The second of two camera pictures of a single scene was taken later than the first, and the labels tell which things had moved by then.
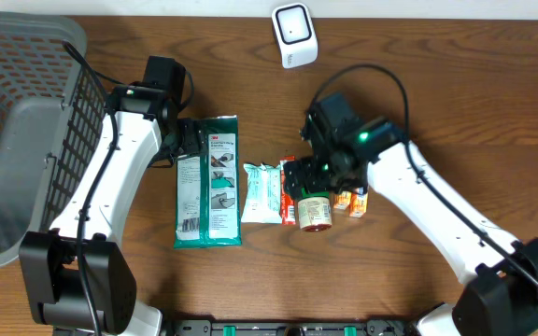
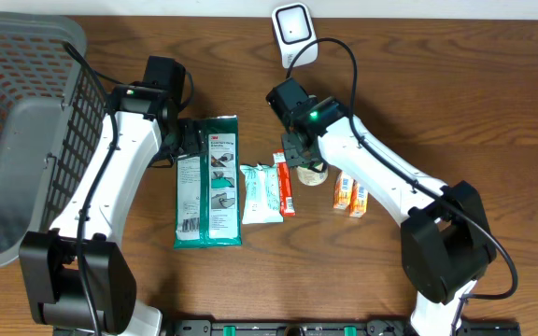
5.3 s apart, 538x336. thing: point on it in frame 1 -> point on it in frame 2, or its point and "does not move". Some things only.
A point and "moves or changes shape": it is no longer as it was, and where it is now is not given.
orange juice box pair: x=355 y=203 does not move
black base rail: x=293 y=328 does not move
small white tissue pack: x=262 y=195 does not move
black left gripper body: x=190 y=141 does not move
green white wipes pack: x=207 y=190 does not move
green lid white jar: x=315 y=211 moves or changes shape
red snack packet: x=289 y=207 moves or changes shape
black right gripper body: x=324 y=174 -> x=293 y=155
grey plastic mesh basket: x=38 y=111 does not move
